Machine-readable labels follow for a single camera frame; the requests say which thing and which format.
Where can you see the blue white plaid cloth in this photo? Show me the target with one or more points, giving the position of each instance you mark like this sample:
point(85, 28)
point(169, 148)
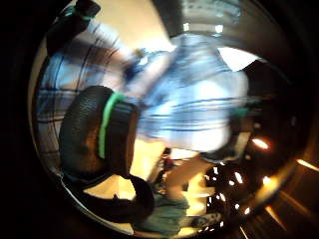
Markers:
point(196, 106)

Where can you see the the person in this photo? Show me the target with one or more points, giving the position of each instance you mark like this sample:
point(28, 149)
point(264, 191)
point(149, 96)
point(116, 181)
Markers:
point(164, 215)

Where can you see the ceiling lamp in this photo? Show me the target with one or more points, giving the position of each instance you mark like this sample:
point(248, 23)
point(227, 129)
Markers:
point(186, 27)
point(219, 29)

